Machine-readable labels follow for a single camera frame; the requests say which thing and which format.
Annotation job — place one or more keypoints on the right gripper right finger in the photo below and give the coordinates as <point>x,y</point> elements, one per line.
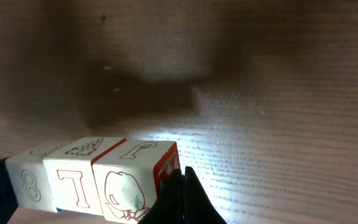
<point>197,208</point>

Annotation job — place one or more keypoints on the wooden block green letter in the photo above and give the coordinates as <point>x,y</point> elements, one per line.
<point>130,178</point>

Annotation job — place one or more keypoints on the wooden block red seven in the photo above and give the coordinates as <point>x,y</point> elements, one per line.
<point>71,176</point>

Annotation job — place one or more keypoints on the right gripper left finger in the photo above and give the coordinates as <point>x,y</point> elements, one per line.
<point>167,209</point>

